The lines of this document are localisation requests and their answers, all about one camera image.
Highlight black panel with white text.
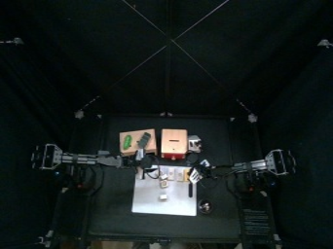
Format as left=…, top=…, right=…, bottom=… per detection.
left=239, top=191, right=275, bottom=244

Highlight small metal bowl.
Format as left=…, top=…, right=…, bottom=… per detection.
left=198, top=197, right=214, bottom=215

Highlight white toy stand black pegs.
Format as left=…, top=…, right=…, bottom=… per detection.
left=187, top=134, right=203, bottom=154

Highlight wooden box with round holes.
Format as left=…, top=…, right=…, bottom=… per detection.
left=119, top=127, right=159, bottom=157

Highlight green and white toy block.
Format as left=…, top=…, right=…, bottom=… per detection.
left=121, top=134, right=133, bottom=150

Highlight white plastic cutting board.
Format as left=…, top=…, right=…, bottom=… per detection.
left=129, top=164, right=199, bottom=217

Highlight dark grey toy block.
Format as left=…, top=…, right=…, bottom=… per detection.
left=136, top=131, right=153, bottom=149

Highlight wooden box with red drawer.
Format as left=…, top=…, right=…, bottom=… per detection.
left=160, top=128, right=190, bottom=160

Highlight vertical metal frame pole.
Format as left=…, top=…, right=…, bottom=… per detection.
left=163, top=0, right=171, bottom=117

